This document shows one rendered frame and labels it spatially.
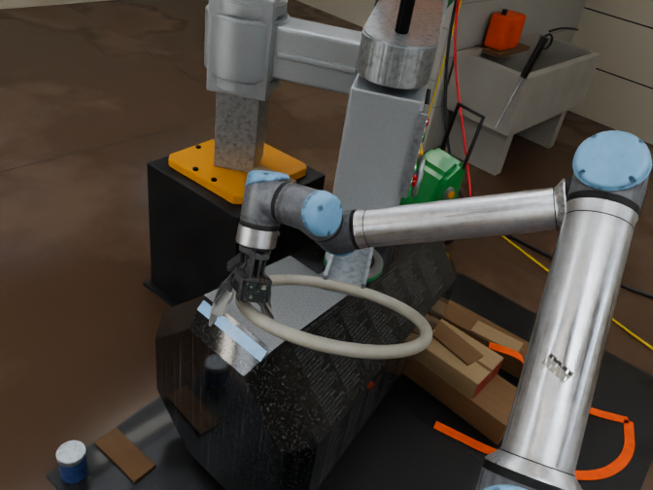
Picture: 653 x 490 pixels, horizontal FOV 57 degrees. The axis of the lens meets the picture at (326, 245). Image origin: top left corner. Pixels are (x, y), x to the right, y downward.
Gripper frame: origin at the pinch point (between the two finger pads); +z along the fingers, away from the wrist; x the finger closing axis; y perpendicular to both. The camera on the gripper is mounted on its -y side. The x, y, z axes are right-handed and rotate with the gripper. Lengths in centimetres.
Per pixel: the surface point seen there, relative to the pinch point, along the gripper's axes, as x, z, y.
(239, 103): 27, -47, -132
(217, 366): 11, 34, -47
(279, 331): 3.9, -5.5, 15.4
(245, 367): 16.5, 29.0, -36.5
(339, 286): 33.3, -5.2, -18.5
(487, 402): 141, 59, -63
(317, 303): 43, 12, -50
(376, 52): 35, -69, -29
